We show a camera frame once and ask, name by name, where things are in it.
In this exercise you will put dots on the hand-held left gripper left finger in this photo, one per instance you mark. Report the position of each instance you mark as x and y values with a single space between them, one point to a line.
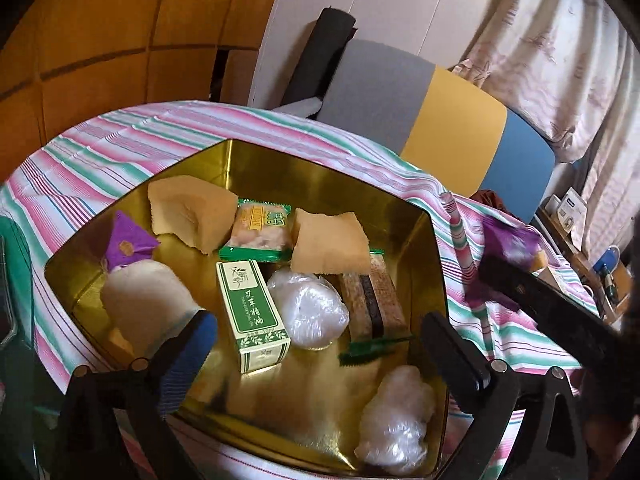
187 355

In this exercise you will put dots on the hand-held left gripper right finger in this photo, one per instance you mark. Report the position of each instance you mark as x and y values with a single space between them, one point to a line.
452 355

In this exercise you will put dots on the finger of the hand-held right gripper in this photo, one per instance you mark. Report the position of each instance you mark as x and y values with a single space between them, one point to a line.
540 300

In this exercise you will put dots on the purple paper packet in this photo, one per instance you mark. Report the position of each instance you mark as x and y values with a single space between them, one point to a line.
505 247
127 242

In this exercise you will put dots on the clear plastic bundle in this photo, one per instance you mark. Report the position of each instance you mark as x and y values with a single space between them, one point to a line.
395 420
307 310

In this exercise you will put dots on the brown snack bar packet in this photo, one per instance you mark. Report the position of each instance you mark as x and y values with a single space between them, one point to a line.
372 300

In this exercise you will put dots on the green snack packet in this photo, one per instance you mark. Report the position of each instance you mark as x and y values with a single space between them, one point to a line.
257 227

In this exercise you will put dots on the gold tin box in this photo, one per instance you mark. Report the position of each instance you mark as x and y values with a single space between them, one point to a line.
320 180

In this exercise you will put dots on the side shelf with clutter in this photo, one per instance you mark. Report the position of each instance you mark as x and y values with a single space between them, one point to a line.
575 255

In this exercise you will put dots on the green white carton box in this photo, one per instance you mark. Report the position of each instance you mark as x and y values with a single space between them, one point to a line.
250 310

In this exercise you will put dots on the white carton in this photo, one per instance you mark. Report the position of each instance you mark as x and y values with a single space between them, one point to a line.
570 207

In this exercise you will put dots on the dark red cloth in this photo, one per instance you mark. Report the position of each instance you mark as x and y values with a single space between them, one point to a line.
500 202

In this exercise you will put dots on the green cloth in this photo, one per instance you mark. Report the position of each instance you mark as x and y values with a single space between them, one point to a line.
15 260

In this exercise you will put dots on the grey yellow blue chair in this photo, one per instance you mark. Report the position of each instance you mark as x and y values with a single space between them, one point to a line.
450 120

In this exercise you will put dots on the striped cloth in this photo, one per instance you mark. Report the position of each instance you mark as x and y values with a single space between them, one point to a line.
125 135

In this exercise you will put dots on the pale patterned curtain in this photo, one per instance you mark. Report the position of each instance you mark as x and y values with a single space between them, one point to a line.
550 50

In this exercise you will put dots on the wooden wardrobe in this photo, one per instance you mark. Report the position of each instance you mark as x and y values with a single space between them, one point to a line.
100 35

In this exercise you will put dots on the black rolled mat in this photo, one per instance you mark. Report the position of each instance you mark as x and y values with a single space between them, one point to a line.
320 50

